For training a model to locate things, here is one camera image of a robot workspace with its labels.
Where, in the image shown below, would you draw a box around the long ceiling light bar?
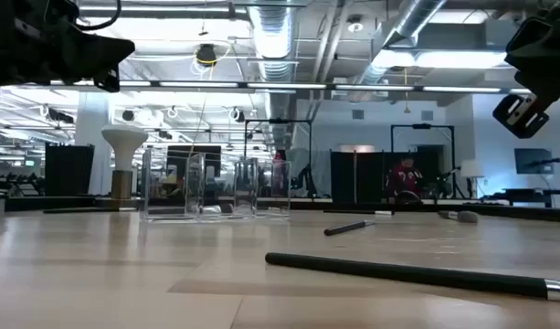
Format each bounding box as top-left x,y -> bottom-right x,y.
50,80 -> 560,95

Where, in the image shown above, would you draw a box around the black ceiling cable reel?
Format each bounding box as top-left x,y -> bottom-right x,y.
195,43 -> 218,68

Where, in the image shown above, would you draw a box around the large fluffy makeup brush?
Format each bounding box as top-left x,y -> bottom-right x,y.
437,209 -> 480,224

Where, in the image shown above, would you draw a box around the clear acrylic organizer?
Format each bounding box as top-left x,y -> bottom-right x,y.
140,148 -> 292,224

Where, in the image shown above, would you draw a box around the small black marker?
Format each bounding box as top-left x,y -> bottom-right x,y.
323,219 -> 376,237

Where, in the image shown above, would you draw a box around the black room divider panels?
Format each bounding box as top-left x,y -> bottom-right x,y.
330,150 -> 440,205

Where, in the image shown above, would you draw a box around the black aluminium table frame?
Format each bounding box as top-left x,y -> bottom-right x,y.
0,195 -> 560,225

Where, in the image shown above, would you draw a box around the dark wall monitor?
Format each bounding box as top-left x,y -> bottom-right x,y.
514,148 -> 555,175

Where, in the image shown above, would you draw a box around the person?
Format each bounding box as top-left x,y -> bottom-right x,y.
384,155 -> 425,205

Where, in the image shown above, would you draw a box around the black metal rig frame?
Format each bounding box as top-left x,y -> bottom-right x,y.
390,122 -> 457,200
243,118 -> 313,200

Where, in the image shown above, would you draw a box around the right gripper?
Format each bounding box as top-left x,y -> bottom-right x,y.
491,8 -> 560,141

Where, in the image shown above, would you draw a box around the white mushroom lamp gold base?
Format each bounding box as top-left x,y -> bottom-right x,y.
100,123 -> 149,201

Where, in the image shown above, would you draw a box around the black folding partition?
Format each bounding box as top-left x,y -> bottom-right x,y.
45,143 -> 96,197

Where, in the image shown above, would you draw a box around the black background table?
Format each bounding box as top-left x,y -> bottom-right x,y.
480,186 -> 560,207

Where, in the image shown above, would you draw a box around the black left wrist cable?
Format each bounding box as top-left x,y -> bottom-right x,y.
77,0 -> 123,32

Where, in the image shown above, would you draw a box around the silver ventilation duct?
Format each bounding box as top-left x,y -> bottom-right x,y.
357,0 -> 448,87
248,0 -> 295,147

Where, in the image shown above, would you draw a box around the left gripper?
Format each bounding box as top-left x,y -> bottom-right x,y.
0,0 -> 137,104

